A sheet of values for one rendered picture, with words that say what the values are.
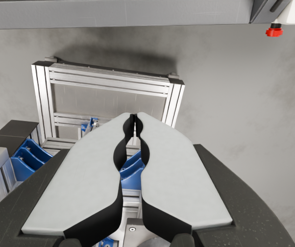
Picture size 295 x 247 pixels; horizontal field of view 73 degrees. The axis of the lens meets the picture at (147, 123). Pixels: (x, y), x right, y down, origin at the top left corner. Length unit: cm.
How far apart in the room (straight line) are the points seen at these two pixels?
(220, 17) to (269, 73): 127
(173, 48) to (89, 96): 60
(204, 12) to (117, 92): 89
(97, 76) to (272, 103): 128
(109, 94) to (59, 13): 87
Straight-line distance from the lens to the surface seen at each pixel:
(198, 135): 167
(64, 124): 135
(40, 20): 40
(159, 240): 56
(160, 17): 37
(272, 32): 59
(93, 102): 125
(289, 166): 228
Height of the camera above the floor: 131
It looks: 59 degrees down
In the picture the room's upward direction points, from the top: 176 degrees clockwise
